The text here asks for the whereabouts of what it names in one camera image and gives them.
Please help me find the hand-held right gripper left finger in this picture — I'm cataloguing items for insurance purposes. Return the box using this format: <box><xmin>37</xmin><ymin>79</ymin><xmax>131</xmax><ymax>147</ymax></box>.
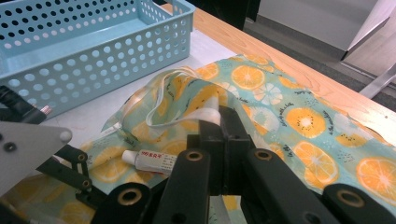
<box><xmin>186</xmin><ymin>105</ymin><xmax>228</xmax><ymax>197</ymax></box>

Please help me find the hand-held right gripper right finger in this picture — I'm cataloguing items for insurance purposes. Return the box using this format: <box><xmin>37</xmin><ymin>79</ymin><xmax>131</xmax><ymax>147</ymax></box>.
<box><xmin>227</xmin><ymin>106</ymin><xmax>255</xmax><ymax>196</ymax></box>

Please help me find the white ointment tube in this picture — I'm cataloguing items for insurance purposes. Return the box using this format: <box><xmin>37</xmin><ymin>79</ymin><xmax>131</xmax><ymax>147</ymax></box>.
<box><xmin>120</xmin><ymin>148</ymin><xmax>178</xmax><ymax>175</ymax></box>

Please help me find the orange-slice print fabric bag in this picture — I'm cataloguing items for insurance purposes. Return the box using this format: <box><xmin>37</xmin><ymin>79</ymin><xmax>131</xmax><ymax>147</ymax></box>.
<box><xmin>0</xmin><ymin>54</ymin><xmax>396</xmax><ymax>224</ymax></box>

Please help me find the light blue perforated plastic basket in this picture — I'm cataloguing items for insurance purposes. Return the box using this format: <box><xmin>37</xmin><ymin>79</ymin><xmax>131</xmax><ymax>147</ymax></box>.
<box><xmin>0</xmin><ymin>0</ymin><xmax>196</xmax><ymax>120</ymax></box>

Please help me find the white cabinet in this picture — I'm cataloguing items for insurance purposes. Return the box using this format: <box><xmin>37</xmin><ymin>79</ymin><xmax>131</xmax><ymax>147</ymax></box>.
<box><xmin>257</xmin><ymin>0</ymin><xmax>396</xmax><ymax>60</ymax></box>

